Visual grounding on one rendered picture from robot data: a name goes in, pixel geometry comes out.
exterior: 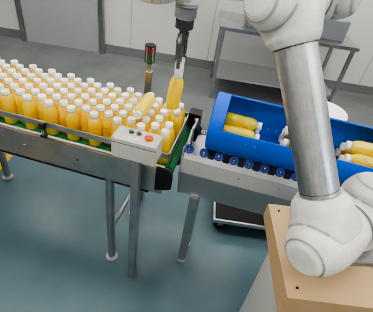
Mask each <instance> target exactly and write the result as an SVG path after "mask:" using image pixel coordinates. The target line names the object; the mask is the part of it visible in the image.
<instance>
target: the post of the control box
mask: <svg viewBox="0 0 373 312"><path fill-rule="evenodd" d="M141 173H142V164H141V163H139V162H134V161H131V191H130V214H129V257H128V278H130V279H134V277H135V275H136V261H137V240H138V228H139V206H140V185H141Z"/></svg>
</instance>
